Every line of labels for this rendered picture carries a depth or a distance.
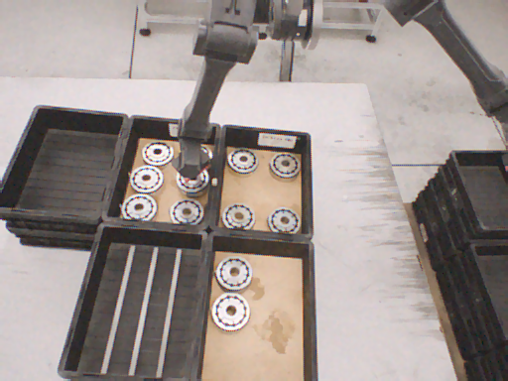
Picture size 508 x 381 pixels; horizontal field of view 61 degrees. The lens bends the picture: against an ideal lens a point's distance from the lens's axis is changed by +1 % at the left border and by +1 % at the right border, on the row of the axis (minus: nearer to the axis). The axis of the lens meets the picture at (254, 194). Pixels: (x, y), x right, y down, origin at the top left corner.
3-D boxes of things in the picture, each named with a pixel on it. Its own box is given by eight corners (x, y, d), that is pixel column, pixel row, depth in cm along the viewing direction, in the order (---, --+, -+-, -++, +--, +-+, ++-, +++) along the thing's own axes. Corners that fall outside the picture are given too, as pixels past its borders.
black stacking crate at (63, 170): (48, 128, 147) (36, 105, 138) (134, 137, 149) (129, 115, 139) (5, 230, 126) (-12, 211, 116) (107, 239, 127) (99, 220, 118)
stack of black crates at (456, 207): (409, 201, 227) (449, 150, 189) (461, 201, 230) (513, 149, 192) (431, 273, 206) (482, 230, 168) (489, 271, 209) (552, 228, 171)
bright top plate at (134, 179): (136, 164, 137) (136, 163, 137) (167, 170, 137) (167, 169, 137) (125, 189, 132) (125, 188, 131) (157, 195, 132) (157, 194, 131)
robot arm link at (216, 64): (258, 21, 77) (198, 9, 74) (258, 48, 76) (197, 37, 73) (211, 124, 117) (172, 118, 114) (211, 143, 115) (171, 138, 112)
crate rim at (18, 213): (38, 108, 139) (35, 103, 137) (131, 118, 141) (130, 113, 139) (-10, 214, 118) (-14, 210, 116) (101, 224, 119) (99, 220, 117)
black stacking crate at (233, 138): (221, 146, 150) (222, 125, 141) (304, 154, 152) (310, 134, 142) (208, 247, 129) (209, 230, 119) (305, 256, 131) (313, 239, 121)
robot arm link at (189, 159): (212, 119, 112) (180, 114, 110) (213, 155, 107) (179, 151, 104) (204, 146, 122) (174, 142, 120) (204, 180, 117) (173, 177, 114)
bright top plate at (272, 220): (270, 204, 134) (270, 203, 133) (302, 210, 134) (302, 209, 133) (265, 233, 128) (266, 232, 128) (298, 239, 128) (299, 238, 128)
